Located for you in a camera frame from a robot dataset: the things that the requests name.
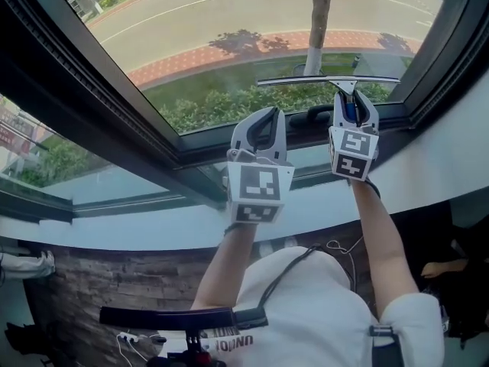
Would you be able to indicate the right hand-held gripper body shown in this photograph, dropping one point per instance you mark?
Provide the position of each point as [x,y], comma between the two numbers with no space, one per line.
[353,151]

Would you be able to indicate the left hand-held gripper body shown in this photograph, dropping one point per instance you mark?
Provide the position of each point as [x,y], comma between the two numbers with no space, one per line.
[260,186]

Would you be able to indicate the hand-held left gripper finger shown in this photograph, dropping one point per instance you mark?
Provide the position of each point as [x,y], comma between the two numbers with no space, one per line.
[280,140]
[242,132]

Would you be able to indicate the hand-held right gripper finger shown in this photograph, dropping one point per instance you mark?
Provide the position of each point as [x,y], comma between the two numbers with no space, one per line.
[368,117]
[339,111]

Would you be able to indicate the narrow window glass pane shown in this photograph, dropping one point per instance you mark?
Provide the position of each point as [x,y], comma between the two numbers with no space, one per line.
[309,161]

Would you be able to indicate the hinged window glass pane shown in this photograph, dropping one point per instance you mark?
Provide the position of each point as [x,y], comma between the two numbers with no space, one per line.
[191,33]

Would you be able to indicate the large window glass pane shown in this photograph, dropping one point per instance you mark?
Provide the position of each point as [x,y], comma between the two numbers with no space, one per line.
[57,159]

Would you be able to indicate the person's left forearm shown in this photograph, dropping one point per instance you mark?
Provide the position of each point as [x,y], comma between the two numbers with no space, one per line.
[225,270]

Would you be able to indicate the person's right forearm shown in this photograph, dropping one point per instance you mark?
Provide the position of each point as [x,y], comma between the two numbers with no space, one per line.
[378,251]

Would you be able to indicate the tree with white-painted trunk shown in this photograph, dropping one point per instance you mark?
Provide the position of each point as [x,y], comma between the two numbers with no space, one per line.
[319,21]

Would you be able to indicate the white window sill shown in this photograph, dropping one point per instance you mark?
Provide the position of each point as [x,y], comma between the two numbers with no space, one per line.
[133,231]

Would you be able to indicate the person's white shirt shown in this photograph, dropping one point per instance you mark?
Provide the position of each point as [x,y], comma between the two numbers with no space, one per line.
[313,319]

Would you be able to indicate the black chest-mounted screen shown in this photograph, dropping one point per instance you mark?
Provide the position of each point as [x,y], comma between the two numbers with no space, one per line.
[164,316]

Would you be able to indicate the red sign board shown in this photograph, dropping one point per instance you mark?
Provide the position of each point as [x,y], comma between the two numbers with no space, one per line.
[11,136]

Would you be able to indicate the window with dark frame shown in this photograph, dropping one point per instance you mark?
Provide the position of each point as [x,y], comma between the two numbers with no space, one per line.
[95,90]

